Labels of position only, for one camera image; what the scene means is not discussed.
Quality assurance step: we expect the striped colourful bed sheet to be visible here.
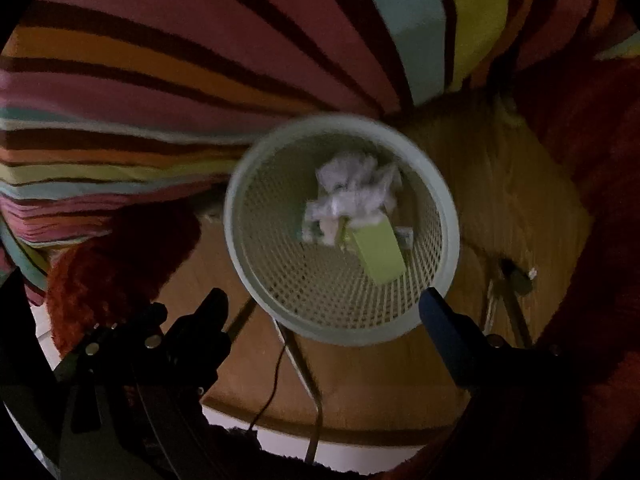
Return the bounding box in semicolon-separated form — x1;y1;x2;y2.
1;0;639;304

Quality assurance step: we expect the white mesh waste basket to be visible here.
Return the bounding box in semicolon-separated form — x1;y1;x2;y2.
224;114;460;347

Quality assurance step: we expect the white plastic bag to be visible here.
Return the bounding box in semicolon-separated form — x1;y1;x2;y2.
299;162;402;247

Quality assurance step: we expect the black cable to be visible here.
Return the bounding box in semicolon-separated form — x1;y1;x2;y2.
244;341;289;434

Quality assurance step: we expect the green box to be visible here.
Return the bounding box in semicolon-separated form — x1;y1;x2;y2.
340;211;406;286

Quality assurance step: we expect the white paper ball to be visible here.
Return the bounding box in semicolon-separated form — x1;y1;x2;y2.
316;152;378;197

